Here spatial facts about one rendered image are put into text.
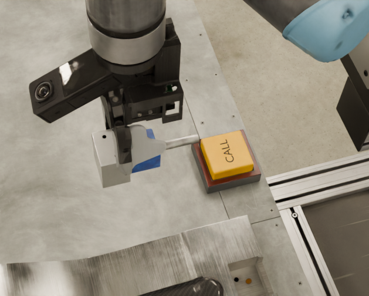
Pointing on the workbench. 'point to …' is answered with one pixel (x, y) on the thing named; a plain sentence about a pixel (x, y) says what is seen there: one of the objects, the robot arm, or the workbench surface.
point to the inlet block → (113, 176)
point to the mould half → (135, 265)
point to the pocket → (247, 266)
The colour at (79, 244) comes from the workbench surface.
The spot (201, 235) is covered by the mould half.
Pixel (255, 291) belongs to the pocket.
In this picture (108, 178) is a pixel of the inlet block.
